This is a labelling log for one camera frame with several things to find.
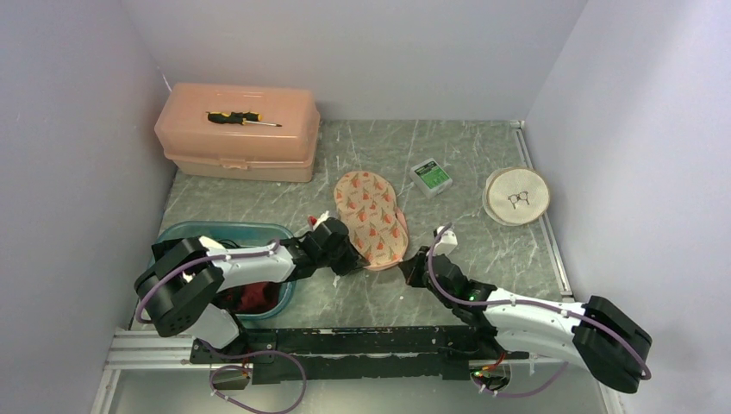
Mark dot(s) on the floral mesh laundry bag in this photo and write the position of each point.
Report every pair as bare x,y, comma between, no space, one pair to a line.
367,204

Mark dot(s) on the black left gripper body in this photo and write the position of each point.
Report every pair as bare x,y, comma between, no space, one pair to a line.
342,260

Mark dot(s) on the round white mesh pouch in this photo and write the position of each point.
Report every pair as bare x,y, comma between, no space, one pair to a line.
515,196

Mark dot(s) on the black yellow screwdriver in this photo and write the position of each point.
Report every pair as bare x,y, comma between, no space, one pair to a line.
241,118

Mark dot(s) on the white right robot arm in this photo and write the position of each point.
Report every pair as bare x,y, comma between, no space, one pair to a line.
596,336

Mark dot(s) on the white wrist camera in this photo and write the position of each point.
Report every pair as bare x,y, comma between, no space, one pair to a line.
314,221
445,241

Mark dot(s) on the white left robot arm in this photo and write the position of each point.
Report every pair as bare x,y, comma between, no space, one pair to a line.
177,293

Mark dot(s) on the red cloth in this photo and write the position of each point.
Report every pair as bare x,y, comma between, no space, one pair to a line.
253,299

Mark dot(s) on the white green small box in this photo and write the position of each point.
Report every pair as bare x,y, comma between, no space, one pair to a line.
430,177

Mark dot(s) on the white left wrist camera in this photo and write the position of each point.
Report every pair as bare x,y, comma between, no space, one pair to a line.
314,221

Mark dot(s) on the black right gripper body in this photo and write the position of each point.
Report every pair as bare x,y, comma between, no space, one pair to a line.
448,303

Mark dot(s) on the teal plastic basin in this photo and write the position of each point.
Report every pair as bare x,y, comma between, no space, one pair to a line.
237,235

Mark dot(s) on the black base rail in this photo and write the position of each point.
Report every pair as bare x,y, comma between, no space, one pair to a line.
451,352

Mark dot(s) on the pink plastic storage box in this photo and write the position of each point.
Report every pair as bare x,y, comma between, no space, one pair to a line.
233,151

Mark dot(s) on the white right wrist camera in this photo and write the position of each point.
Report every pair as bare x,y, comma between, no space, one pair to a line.
445,241

